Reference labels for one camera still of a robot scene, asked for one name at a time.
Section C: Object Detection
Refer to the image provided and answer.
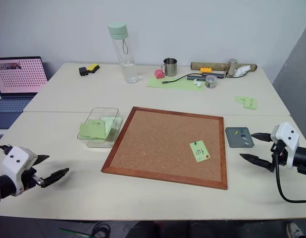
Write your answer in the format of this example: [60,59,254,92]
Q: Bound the grey pin tray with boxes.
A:
[225,126,255,149]

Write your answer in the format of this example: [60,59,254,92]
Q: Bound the open laptop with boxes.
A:
[0,56,50,130]

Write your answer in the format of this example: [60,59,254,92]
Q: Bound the large green paper sheet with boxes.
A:
[146,74,206,91]

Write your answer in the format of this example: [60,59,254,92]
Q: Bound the green stick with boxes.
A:
[58,228,90,238]

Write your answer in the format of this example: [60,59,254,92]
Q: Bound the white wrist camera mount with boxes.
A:
[1,146,38,197]
[270,121,301,170]

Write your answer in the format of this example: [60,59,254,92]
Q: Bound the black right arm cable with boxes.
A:
[273,148,306,203]

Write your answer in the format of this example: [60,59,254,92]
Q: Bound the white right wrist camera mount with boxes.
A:
[270,121,301,170]

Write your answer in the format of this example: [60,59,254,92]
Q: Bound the steel mug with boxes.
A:
[160,57,178,77]

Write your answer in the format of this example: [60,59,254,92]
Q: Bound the green note with marks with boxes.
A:
[243,97,257,111]

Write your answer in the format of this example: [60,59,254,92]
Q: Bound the crumpled white paper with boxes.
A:
[233,64,252,77]

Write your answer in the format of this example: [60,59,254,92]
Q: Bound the long grey hub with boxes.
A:
[202,72,225,79]

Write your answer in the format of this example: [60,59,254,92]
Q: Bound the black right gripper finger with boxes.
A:
[250,132,272,143]
[239,153,276,172]

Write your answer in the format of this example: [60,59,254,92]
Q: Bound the clear bottle with green lid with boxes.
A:
[107,21,143,84]

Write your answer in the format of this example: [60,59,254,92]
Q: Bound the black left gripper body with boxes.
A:
[19,166,44,193]

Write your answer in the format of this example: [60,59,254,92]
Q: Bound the clear plastic box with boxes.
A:
[77,107,120,148]

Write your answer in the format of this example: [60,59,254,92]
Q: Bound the grey shoe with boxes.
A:
[285,221,305,238]

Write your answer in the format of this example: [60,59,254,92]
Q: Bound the yellow and black eraser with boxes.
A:
[86,63,100,74]

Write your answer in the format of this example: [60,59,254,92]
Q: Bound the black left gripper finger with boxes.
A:
[41,168,70,188]
[33,155,51,167]

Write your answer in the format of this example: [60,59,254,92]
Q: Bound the green note with writing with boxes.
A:
[189,140,211,163]

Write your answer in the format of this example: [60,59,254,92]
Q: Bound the black USB cable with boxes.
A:
[162,73,204,84]

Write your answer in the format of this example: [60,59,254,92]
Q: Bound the wood-framed cork board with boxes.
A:
[101,106,229,191]

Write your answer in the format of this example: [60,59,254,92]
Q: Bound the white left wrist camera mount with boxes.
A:
[1,146,38,197]

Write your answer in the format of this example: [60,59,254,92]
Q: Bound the black coiled cables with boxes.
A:
[92,221,111,238]

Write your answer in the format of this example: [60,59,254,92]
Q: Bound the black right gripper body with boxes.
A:
[270,139,290,172]

